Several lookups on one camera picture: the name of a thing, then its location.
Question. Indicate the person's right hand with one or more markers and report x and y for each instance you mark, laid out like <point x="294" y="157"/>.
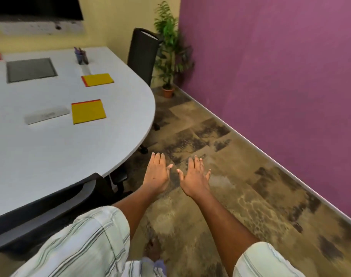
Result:
<point x="195" y="181"/>

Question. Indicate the person's left hand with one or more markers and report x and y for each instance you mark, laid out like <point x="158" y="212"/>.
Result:
<point x="155" y="175"/>

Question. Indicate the person's left thumb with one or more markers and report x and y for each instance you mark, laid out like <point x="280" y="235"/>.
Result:
<point x="169" y="167"/>

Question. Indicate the person's right little finger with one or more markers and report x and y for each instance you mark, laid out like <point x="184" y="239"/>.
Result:
<point x="208" y="174"/>

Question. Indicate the person's right middle finger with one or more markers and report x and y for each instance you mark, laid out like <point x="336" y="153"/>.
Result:
<point x="196" y="162"/>

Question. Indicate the person's right thumb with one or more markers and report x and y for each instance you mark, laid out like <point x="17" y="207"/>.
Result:
<point x="180" y="174"/>

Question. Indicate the person's right forearm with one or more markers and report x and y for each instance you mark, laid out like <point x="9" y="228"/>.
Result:
<point x="224" y="227"/>

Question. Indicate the person's left forearm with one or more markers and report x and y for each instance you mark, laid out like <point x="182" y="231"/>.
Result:
<point x="138" y="204"/>

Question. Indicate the terracotta plant pot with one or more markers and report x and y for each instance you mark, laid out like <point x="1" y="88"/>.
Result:
<point x="168" y="92"/>

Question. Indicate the person's bare foot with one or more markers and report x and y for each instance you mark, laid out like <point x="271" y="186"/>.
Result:
<point x="153" y="249"/>

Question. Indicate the yellow notepad with red edge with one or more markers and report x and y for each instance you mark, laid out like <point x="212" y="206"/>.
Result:
<point x="98" y="79"/>
<point x="88" y="111"/>

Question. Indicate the striped pale shirt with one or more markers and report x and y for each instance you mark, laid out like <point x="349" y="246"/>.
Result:
<point x="86" y="242"/>

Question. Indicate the black office chair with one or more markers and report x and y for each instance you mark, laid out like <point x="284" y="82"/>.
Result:
<point x="142" y="54"/>
<point x="34" y="216"/>

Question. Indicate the green potted plant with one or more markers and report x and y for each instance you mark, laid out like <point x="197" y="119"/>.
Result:
<point x="169" y="46"/>

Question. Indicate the grey flat eraser bar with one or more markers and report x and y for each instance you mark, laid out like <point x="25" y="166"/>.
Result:
<point x="46" y="114"/>

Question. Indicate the dark pen holder cup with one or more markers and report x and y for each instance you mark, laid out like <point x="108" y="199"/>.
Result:
<point x="82" y="58"/>

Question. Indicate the pens in holder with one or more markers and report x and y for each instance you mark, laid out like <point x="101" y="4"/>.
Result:
<point x="79" y="50"/>

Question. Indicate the white panel under screen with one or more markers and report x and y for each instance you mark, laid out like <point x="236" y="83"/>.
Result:
<point x="37" y="27"/>

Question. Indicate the black wall screen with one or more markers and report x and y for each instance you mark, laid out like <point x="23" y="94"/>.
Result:
<point x="34" y="8"/>

